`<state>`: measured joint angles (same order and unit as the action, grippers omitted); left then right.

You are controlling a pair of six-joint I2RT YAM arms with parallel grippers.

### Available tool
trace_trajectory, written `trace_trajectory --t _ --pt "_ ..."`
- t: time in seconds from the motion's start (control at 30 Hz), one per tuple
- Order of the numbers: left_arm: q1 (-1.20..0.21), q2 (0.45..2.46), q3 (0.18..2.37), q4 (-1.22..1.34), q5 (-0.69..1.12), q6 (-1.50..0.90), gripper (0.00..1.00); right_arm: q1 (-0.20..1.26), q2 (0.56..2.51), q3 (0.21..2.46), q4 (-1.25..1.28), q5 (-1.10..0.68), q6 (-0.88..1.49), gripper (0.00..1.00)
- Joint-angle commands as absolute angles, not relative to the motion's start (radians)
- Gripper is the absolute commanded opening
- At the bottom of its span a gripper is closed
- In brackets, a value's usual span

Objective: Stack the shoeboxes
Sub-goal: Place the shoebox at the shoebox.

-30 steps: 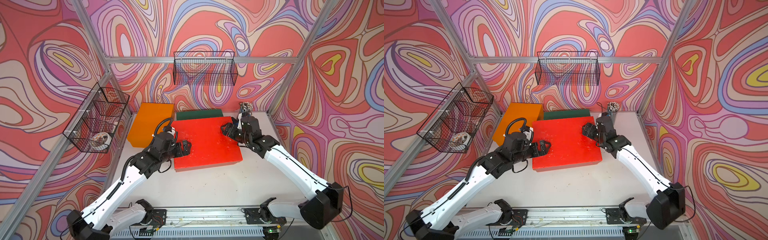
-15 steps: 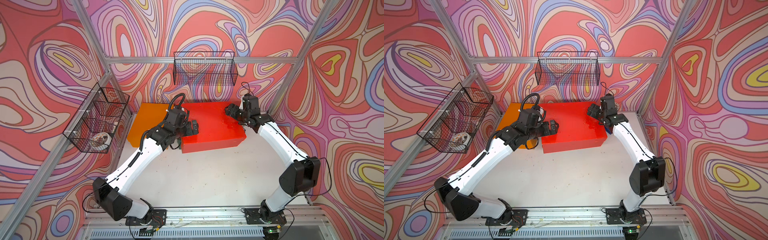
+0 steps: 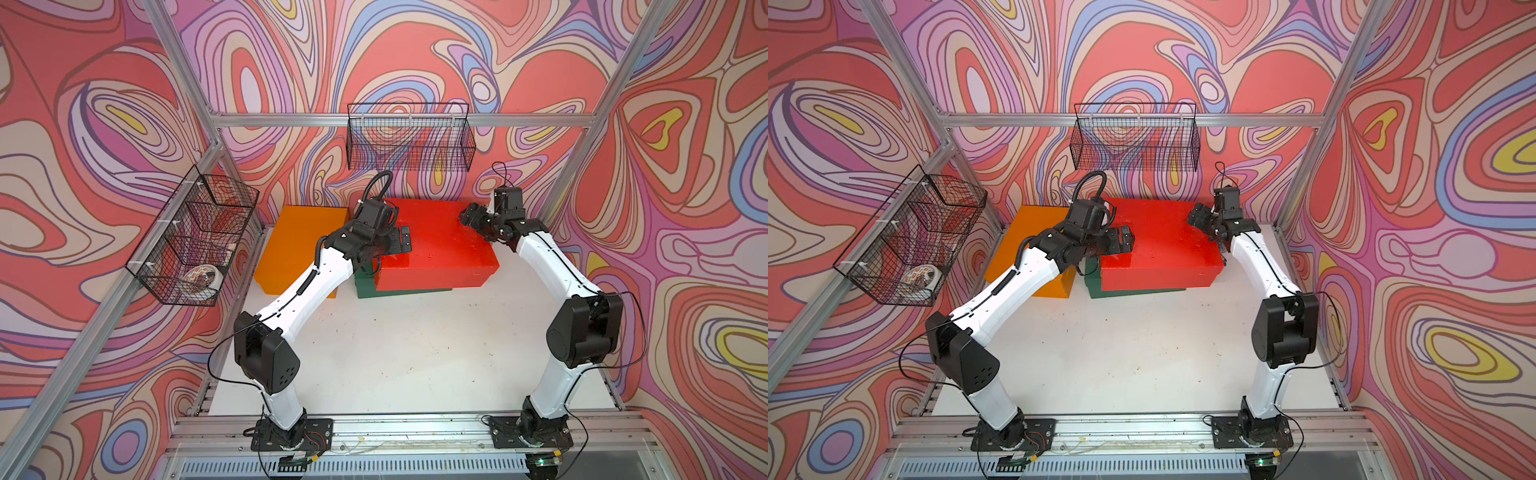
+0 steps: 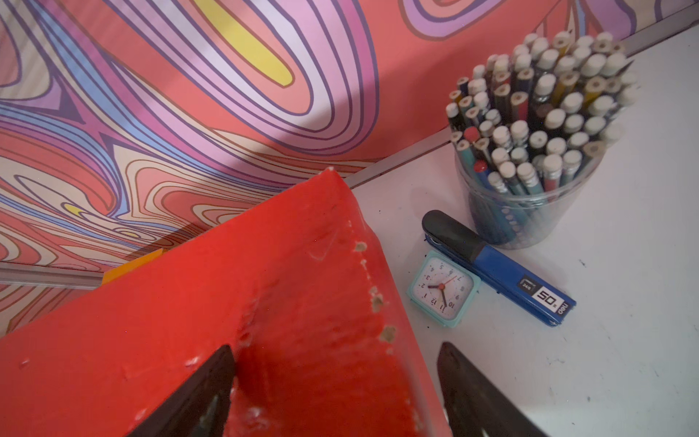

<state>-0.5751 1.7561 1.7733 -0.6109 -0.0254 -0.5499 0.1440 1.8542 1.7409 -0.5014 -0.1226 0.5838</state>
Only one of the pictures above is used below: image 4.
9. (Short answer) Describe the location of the blue black stapler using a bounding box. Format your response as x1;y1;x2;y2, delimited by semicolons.
422;209;576;326

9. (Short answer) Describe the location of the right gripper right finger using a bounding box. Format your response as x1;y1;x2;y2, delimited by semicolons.
437;342;544;436

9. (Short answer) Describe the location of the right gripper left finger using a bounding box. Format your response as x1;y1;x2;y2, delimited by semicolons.
130;344;236;437

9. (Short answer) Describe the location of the clear cup of pencils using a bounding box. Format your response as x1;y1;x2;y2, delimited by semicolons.
445;31;639;249

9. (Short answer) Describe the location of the small teal alarm clock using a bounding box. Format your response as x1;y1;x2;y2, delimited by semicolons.
408;251;482;328

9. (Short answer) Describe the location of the orange shoebox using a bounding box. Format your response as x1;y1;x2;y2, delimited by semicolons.
101;249;167;285

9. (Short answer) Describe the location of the red shoebox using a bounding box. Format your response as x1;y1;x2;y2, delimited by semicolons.
1;169;451;436

